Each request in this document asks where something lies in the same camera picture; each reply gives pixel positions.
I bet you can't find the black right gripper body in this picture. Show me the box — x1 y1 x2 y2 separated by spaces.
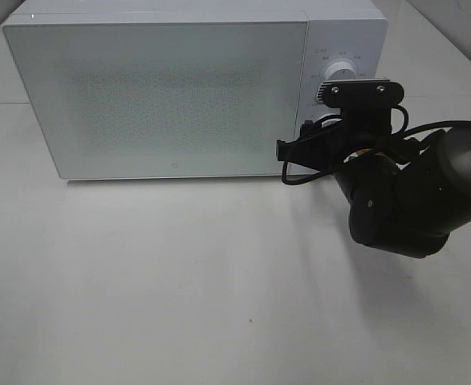
298 108 392 172

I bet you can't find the white microwave oven body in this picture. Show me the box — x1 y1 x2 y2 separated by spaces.
3 1 388 141

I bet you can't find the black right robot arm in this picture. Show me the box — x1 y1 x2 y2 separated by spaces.
276 107 471 258

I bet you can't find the white upper power knob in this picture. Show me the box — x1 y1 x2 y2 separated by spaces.
323 58 358 81

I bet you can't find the white microwave door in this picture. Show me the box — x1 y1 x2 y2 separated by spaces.
4 22 307 180

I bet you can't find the white timer knob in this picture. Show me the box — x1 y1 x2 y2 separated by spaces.
315 114 342 130

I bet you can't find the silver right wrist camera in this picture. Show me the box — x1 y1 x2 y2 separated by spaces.
316 79 404 110

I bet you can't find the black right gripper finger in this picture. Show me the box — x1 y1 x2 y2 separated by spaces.
275 139 311 163
301 122 331 139

